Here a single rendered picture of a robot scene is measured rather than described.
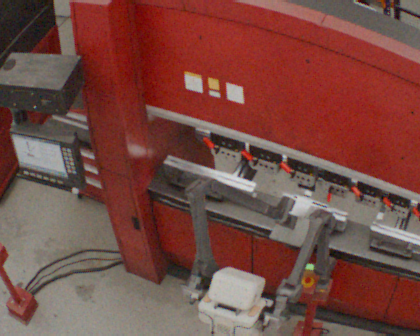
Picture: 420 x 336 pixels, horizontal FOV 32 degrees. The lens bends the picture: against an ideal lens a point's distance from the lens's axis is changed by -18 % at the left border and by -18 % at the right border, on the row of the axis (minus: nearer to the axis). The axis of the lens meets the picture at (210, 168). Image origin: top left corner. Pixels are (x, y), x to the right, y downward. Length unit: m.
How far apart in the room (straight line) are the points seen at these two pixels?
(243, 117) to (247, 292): 0.89
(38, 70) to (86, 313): 1.97
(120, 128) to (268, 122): 0.72
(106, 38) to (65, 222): 2.22
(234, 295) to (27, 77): 1.44
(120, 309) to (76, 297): 0.33
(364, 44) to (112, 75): 1.29
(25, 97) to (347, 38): 1.60
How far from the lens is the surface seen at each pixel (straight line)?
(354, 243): 4.30
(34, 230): 5.66
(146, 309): 5.14
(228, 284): 3.57
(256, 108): 3.89
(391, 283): 4.39
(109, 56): 3.77
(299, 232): 4.18
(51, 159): 4.07
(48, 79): 3.75
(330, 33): 3.32
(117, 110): 4.03
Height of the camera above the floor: 4.38
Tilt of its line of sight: 49 degrees down
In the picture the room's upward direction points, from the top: 6 degrees counter-clockwise
